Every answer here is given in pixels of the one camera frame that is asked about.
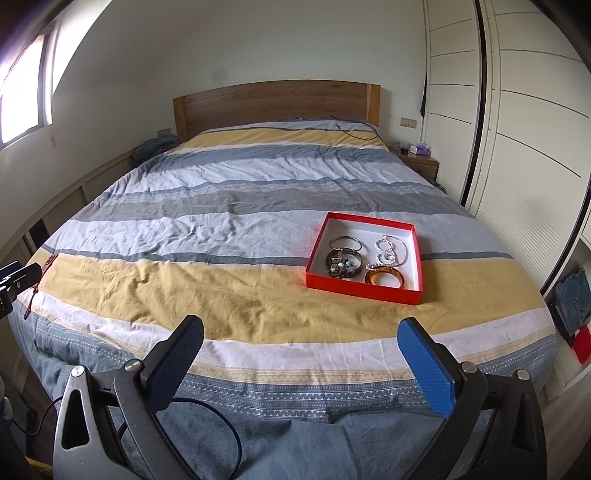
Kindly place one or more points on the striped bed blanket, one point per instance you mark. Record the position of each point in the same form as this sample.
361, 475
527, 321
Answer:
207, 207

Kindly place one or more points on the purple tissue box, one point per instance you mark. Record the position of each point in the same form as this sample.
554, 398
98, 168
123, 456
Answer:
421, 149

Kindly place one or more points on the blue jeans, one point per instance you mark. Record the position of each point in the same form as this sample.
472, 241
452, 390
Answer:
572, 295

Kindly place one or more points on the window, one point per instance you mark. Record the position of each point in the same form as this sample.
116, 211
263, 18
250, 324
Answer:
23, 87

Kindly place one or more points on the wooden nightstand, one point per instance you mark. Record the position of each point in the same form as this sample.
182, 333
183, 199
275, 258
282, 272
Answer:
420, 164

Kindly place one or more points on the low white wall cabinet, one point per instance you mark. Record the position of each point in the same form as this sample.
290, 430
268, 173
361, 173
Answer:
69, 194

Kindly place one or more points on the grey blue cloth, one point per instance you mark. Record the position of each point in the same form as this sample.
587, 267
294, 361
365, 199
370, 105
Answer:
154, 147

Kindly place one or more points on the white wardrobe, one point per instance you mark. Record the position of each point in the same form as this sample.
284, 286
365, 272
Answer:
521, 138

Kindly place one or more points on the wooden bed headboard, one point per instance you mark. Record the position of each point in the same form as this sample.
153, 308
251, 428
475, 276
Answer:
277, 104

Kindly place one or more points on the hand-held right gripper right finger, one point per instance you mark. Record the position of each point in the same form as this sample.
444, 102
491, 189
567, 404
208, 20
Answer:
425, 364

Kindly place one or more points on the red jewelry box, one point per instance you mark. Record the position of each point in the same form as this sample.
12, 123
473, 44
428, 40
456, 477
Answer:
360, 224

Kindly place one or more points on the red cloth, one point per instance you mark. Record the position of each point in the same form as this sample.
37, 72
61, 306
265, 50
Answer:
582, 346

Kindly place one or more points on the amber bangle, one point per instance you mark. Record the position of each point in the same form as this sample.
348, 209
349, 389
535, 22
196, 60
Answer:
369, 278

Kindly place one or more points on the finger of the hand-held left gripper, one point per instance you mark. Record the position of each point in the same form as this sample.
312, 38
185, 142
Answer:
23, 272
5, 307

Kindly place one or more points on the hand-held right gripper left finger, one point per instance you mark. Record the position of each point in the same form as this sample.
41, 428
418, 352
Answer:
178, 360

